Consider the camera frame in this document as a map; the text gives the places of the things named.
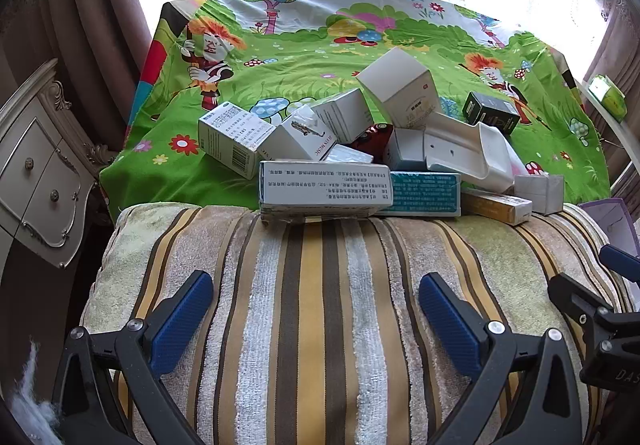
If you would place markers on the small grey box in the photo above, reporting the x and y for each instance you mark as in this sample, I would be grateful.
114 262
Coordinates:
405 150

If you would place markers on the large white medicine box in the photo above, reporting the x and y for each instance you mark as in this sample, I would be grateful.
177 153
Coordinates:
325 190

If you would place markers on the purple cardboard box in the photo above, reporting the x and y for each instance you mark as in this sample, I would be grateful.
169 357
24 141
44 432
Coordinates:
610 220

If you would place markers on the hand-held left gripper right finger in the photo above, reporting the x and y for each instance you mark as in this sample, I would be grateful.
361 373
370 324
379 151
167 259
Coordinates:
450 325

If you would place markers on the white box with grey text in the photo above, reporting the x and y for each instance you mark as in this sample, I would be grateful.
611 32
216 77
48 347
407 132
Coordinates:
345 115

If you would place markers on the white blue-print medicine box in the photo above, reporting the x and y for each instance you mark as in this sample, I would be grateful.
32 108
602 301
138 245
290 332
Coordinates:
235 135

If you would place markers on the white box with dark illustration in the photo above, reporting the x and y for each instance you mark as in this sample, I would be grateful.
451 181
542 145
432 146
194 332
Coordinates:
300 140

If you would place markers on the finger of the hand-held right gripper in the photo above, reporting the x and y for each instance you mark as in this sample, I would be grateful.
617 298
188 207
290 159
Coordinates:
622 262
575 295

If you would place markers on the green tissue pack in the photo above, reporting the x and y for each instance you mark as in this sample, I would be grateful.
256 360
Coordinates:
607 97

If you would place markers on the white plastic holder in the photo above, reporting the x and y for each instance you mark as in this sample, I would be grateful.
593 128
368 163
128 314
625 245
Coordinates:
470 155

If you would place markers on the striped plush towel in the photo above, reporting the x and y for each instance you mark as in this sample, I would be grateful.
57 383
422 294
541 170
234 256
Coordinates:
310 325

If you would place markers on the small white box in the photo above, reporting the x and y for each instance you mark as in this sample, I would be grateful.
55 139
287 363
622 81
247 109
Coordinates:
537 192

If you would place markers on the green cartoon printed blanket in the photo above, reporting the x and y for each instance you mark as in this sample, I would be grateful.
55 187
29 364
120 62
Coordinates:
310 55

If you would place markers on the black box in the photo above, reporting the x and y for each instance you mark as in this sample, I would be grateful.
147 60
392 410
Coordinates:
492 112

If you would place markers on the ornate white cabinet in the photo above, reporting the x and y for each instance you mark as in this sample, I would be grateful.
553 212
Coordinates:
45 175

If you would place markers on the clear plastic packet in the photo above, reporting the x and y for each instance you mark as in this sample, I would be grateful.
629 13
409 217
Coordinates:
347 155

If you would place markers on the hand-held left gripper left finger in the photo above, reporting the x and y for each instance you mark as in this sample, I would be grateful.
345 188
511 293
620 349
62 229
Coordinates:
182 320

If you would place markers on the teal box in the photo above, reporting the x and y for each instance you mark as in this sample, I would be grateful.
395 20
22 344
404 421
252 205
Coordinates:
425 192

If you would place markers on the brown pleated curtain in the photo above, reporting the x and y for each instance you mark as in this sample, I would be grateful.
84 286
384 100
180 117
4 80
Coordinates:
90 0
615 50

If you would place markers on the large cream box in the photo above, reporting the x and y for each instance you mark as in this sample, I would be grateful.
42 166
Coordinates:
400 85

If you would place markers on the white and pink box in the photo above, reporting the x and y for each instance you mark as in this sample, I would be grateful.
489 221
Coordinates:
517 170

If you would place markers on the narrow yellow box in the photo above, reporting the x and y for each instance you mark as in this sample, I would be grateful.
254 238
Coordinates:
495 207

